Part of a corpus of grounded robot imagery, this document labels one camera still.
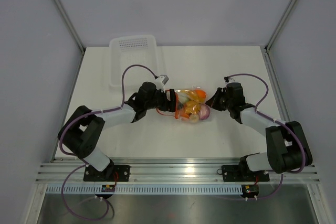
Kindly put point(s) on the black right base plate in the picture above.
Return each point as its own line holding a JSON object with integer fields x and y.
{"x": 232, "y": 173}

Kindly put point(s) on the white plastic perforated basket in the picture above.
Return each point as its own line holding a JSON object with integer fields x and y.
{"x": 132, "y": 50}

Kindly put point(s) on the aluminium frame post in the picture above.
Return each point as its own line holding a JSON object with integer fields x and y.
{"x": 69, "y": 25}
{"x": 280, "y": 25}

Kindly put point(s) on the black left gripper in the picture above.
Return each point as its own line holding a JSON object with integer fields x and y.
{"x": 168, "y": 105}

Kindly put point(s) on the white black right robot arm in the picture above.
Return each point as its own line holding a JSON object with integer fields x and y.
{"x": 286, "y": 143}

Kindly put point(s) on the aluminium frame post right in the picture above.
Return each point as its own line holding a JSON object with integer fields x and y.
{"x": 280, "y": 25}

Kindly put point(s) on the clear zip top bag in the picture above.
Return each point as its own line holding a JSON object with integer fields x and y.
{"x": 183, "y": 96}

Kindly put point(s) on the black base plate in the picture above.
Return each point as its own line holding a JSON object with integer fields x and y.
{"x": 232, "y": 173}
{"x": 119, "y": 173}

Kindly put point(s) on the aluminium frame post left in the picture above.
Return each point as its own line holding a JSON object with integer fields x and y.
{"x": 69, "y": 25}

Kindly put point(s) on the fake purple onion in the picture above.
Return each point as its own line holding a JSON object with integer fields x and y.
{"x": 204, "y": 112}

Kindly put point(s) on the fake brown ginger root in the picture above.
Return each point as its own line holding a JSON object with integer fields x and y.
{"x": 190, "y": 108}

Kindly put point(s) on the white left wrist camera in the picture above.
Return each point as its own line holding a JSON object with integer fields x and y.
{"x": 161, "y": 81}

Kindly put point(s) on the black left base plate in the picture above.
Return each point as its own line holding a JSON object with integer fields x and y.
{"x": 119, "y": 173}

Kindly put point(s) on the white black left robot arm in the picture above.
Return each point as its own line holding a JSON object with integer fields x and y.
{"x": 83, "y": 129}

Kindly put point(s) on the aluminium mounting rail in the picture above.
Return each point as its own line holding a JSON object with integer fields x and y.
{"x": 147, "y": 170}

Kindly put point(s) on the white slotted cable duct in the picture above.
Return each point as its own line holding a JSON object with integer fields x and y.
{"x": 124, "y": 189}

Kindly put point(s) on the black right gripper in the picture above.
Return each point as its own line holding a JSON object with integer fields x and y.
{"x": 213, "y": 102}

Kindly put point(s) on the fake orange fruit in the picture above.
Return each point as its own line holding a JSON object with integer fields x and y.
{"x": 201, "y": 93}

